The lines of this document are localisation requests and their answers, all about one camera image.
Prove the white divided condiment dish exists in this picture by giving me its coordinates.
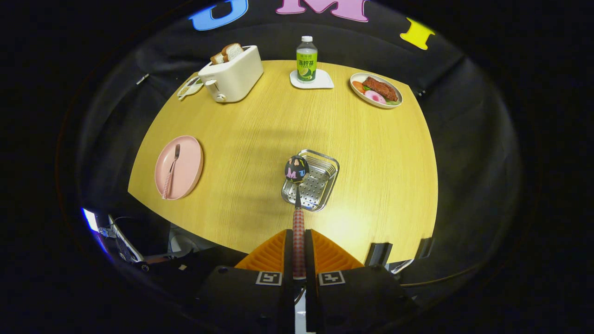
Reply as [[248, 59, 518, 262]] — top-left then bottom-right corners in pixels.
[[177, 76, 205, 101]]

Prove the pink plate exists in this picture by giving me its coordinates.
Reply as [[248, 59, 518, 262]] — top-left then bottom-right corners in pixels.
[[155, 135, 204, 201]]

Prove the large toast bread slice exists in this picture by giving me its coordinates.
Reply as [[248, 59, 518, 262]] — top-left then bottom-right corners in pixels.
[[221, 43, 245, 63]]

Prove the perforated metal tray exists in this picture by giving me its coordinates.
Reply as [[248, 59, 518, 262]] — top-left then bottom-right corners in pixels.
[[281, 149, 340, 212]]

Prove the white toaster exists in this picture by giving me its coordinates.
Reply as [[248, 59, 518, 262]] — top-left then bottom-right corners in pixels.
[[198, 45, 264, 103]]

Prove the black backdrop cloth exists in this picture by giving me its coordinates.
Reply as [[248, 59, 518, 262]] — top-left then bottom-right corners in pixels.
[[77, 0, 520, 223]]

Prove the checkered handle fork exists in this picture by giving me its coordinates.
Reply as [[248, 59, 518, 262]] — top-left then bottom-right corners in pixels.
[[161, 144, 181, 200]]

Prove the white food plate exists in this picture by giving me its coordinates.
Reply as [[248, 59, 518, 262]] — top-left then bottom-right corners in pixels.
[[349, 72, 403, 109]]

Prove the green label drink bottle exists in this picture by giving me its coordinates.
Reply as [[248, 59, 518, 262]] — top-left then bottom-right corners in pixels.
[[296, 36, 318, 83]]

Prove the white square coaster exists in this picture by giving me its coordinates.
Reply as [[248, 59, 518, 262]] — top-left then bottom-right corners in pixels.
[[290, 69, 335, 90]]

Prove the checkered handle spoon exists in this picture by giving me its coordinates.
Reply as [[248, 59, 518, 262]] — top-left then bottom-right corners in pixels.
[[284, 155, 310, 280]]

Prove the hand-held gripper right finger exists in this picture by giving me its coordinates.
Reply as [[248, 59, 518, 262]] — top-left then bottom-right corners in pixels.
[[305, 229, 418, 334]]

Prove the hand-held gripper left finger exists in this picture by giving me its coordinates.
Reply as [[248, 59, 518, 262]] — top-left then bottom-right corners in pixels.
[[197, 229, 295, 334]]

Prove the black bracket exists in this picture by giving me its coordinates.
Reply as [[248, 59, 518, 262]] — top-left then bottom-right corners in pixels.
[[415, 238, 434, 259], [364, 242, 393, 267]]

